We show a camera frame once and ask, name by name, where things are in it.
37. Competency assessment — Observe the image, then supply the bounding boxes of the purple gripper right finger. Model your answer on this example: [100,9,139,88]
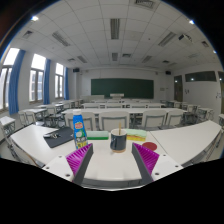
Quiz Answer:
[132,143,159,185]

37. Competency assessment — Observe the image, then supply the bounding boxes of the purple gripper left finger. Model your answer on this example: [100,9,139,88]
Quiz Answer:
[66,144,93,185]

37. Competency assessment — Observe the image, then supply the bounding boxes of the red round coaster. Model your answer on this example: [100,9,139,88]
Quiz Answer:
[142,142,157,151]

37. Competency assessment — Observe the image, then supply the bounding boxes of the blue plastic bottle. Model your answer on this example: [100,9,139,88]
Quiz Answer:
[73,109,87,149]

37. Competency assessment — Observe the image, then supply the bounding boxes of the yellow green sponge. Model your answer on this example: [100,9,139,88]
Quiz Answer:
[126,129,147,141]

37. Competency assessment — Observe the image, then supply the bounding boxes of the black mat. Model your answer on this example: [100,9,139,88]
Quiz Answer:
[43,127,73,148]

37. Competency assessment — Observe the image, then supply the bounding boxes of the dark grey mug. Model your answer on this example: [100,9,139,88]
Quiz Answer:
[110,129,127,152]

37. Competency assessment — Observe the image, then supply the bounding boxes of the keys on mat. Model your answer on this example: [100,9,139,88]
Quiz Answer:
[43,132,61,139]

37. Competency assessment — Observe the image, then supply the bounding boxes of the white chair right centre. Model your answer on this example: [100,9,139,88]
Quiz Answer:
[140,109,166,130]

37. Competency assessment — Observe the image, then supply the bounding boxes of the white chair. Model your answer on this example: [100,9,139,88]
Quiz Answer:
[64,112,96,131]
[99,111,130,131]
[161,110,183,129]
[140,109,166,130]

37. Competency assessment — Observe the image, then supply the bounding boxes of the white chair left centre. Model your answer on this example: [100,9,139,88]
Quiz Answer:
[64,112,96,131]

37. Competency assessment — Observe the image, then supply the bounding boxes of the wooden stick in mug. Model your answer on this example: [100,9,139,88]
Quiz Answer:
[118,122,121,135]

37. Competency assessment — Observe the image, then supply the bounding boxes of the white chair far right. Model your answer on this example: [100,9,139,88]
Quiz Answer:
[161,110,183,129]

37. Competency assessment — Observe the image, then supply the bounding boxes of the green chalkboard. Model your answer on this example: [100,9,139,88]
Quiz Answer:
[91,78,154,99]

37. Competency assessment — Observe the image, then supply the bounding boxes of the blue curtain far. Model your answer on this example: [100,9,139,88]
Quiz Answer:
[64,67,69,100]

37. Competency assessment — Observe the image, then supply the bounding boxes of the blue curtain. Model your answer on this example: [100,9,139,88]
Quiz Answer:
[43,59,51,104]
[64,67,69,100]
[8,50,25,115]

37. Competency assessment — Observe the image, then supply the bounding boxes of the blue curtain left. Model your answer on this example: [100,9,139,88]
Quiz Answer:
[8,50,25,115]

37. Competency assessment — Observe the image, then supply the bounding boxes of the blue curtain middle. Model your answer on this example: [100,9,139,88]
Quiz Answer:
[43,59,51,104]

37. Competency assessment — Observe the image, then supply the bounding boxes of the ceiling projector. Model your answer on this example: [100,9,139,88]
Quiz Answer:
[178,34,192,43]

